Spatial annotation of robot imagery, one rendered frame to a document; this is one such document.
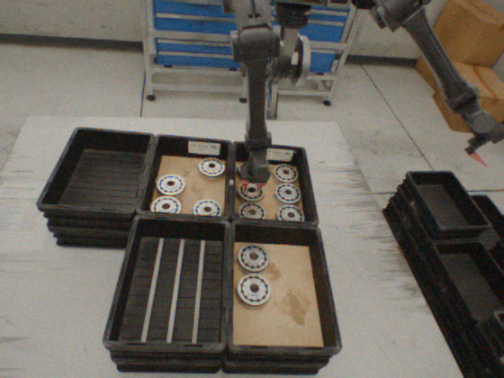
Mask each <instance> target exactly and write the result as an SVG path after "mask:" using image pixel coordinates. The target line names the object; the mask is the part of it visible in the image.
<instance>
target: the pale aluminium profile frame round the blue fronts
mask: <svg viewBox="0 0 504 378"><path fill-rule="evenodd" d="M146 7H147V8H148V22H147V13H146ZM152 7H153V6H152V2H151V0H147V2H145V0H139V9H140V19H141V27H142V42H143V50H144V59H145V68H146V76H147V84H148V96H147V99H148V100H149V101H153V100H155V99H156V97H155V96H154V95H153V90H191V91H213V92H236V93H242V97H241V98H239V99H238V101H239V102H240V103H242V104H246V103H247V99H246V97H247V86H246V78H245V77H244V76H242V75H241V73H240V69H236V68H230V69H220V68H204V67H172V65H164V66H156V65H155V63H157V62H156V43H155V37H156V38H169V39H181V40H195V41H217V42H231V36H230V35H223V34H211V33H200V32H189V31H165V30H154V23H153V13H152ZM362 10H363V9H357V8H356V9H355V15H354V18H353V19H347V22H348V23H351V25H350V28H349V30H348V33H347V37H346V41H345V42H326V41H314V40H309V43H310V47H311V48H315V49H328V50H341V56H340V58H339V60H334V63H333V64H337V67H336V69H334V66H332V69H331V70H330V74H324V73H318V72H317V73H308V75H307V79H320V81H321V83H322V84H323V85H324V87H325V89H326V90H310V89H291V88H277V92H279V95H323V96H326V97H327V101H324V102H323V104H325V105H327V106H330V105H331V102H329V101H331V98H332V96H333V94H334V90H335V87H336V84H337V82H338V79H339V77H340V74H341V69H342V67H343V65H344V63H345V60H346V57H347V52H348V50H349V47H350V44H351V42H352V39H353V37H354V36H355V30H356V26H357V24H358V23H359V20H360V17H361V12H362ZM156 72H166V73H183V74H201V75H218V76H235V77H239V81H240V83H241V85H239V86H230V85H190V84H157V83H156V82H155V81H154V80H153V76H154V73H156ZM328 80H332V81H331V84H330V85H329V83H328Z"/></svg>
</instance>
